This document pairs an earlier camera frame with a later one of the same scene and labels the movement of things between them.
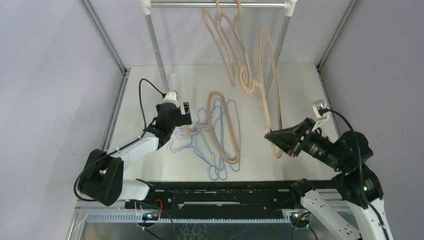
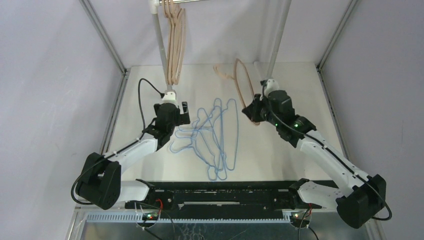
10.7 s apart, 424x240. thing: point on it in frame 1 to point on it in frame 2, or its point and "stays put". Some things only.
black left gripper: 183,119 stays put
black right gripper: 298,138 to 253,110
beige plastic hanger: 213,26 to 171,42
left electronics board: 150,216 stays put
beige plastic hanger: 266,31 to 180,18
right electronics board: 302,222 stays put
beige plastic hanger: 229,26 to 176,61
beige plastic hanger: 210,127 to 234,78
